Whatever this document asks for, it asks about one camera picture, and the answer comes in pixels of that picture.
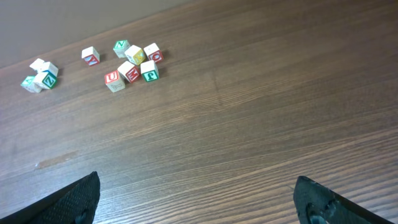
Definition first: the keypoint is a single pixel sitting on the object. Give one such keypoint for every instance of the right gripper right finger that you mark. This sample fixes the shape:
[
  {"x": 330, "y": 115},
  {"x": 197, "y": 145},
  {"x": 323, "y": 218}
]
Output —
[{"x": 317, "y": 204}]

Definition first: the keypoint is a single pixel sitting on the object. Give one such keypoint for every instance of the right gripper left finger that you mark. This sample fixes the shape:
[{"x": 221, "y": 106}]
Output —
[{"x": 73, "y": 204}]

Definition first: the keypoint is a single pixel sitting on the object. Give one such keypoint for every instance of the red letter U block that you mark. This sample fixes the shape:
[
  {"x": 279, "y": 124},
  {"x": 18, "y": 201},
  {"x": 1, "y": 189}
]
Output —
[{"x": 114, "y": 81}]

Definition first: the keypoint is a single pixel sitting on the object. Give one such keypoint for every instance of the green letter A block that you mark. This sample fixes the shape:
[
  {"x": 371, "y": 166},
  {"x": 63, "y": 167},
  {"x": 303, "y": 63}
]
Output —
[{"x": 30, "y": 86}]

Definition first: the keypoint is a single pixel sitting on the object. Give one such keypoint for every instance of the small white block orange print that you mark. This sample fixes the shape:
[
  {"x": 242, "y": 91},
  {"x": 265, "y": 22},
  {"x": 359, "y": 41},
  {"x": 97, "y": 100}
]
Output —
[{"x": 49, "y": 67}]

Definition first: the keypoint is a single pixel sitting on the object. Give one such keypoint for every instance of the white block red M side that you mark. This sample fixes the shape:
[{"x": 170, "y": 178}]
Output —
[{"x": 129, "y": 71}]

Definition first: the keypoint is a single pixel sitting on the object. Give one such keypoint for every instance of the white block green J side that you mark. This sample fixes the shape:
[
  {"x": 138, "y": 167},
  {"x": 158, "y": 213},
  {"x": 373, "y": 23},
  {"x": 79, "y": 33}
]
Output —
[{"x": 149, "y": 71}]

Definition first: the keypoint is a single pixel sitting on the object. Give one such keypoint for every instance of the white block yellow side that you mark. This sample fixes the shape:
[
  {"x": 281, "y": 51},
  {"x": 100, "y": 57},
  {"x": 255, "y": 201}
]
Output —
[{"x": 135, "y": 55}]

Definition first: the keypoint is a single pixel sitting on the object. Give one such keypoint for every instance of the green letter N block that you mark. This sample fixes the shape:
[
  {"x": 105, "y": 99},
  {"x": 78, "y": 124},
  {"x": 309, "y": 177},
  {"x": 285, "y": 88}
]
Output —
[{"x": 120, "y": 47}]

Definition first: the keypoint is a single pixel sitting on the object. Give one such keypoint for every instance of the white block red Q side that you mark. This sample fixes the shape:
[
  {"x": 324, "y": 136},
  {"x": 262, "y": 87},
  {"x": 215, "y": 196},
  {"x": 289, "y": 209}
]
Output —
[{"x": 153, "y": 53}]

